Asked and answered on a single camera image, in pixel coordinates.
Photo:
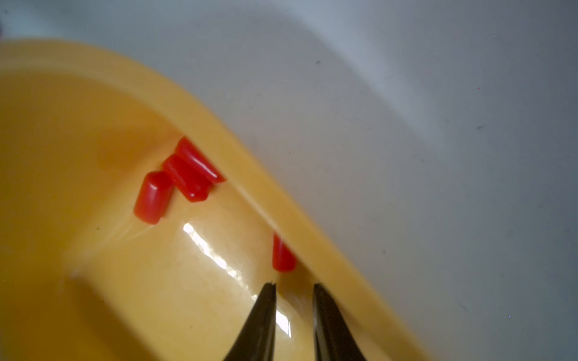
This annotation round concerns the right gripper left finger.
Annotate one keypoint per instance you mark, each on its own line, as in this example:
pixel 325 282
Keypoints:
pixel 256 340

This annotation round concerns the red sleeves cluster in box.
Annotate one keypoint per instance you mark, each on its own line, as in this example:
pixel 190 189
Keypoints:
pixel 187 170

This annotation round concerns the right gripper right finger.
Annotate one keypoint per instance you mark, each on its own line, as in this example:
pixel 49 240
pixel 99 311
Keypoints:
pixel 333 339

